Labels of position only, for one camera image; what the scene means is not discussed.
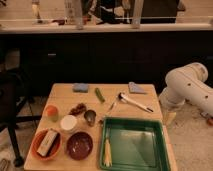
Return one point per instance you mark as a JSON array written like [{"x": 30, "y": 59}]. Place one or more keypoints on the green plastic tray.
[{"x": 136, "y": 145}]

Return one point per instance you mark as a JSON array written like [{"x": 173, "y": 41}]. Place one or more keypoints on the black office chair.
[{"x": 9, "y": 112}]

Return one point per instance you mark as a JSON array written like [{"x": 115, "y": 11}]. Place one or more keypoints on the white handled brush tool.
[{"x": 125, "y": 98}]

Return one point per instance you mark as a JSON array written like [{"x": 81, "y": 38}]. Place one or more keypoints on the white rectangular eraser block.
[{"x": 47, "y": 142}]

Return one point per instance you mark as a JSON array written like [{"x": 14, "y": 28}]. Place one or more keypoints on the brown dried food piece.
[{"x": 80, "y": 108}]

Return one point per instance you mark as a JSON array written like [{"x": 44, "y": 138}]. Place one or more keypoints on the dark cabinet counter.
[{"x": 107, "y": 57}]

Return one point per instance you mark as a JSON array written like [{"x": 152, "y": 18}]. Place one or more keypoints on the small metal cup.
[{"x": 90, "y": 117}]

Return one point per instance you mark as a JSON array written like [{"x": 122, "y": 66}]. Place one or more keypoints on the blue sponge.
[{"x": 80, "y": 87}]

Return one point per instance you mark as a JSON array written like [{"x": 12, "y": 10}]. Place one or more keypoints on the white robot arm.
[{"x": 187, "y": 83}]

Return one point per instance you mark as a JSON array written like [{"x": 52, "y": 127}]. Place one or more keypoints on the dark red bowl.
[{"x": 79, "y": 146}]

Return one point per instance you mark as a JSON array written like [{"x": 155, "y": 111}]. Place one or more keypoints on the grey triangular cloth wedge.
[{"x": 135, "y": 89}]

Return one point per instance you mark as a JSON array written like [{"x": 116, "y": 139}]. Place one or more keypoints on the metal spoon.
[{"x": 113, "y": 104}]

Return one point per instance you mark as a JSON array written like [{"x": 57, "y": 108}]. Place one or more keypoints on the orange bowl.
[{"x": 53, "y": 149}]

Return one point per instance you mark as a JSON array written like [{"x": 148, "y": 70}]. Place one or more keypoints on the yellow corn cob toy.
[{"x": 107, "y": 154}]

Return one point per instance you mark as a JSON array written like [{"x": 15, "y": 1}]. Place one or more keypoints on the white round lid cup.
[{"x": 68, "y": 123}]

